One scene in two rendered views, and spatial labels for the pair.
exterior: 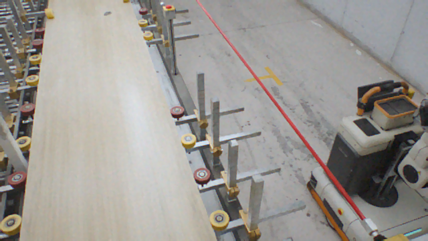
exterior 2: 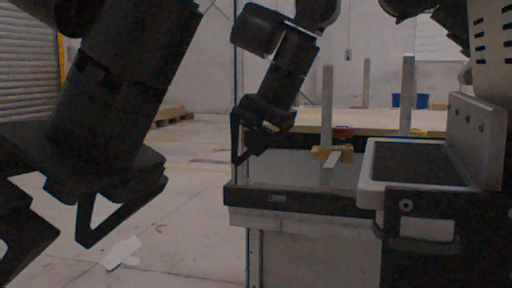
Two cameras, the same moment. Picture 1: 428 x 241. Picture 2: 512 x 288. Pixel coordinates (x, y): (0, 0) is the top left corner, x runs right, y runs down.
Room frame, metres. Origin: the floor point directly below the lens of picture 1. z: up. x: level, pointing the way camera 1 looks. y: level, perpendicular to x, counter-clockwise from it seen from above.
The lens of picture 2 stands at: (1.22, -1.63, 1.13)
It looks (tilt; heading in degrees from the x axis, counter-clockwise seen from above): 10 degrees down; 125
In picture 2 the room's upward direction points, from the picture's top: straight up
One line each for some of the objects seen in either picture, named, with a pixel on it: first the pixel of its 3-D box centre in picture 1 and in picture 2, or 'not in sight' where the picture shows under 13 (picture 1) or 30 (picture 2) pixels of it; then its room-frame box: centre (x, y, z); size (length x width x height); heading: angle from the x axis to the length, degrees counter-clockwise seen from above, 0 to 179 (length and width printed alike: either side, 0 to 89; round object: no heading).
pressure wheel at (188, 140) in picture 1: (188, 145); not in sight; (1.26, 0.15, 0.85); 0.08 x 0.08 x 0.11
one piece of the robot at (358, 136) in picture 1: (381, 148); not in sight; (1.49, -1.05, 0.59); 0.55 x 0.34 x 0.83; 109
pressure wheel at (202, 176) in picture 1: (202, 181); not in sight; (1.02, 0.07, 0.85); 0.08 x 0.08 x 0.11
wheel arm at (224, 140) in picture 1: (223, 140); not in sight; (1.32, -0.04, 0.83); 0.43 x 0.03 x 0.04; 109
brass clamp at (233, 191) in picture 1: (229, 183); not in sight; (1.04, -0.06, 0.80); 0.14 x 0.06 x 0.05; 19
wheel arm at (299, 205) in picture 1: (261, 217); not in sight; (0.84, -0.20, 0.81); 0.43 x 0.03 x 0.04; 109
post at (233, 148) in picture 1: (231, 177); not in sight; (1.02, -0.07, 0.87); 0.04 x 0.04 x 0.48; 19
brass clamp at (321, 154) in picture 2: not in sight; (332, 153); (0.57, -0.22, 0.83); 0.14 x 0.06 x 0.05; 19
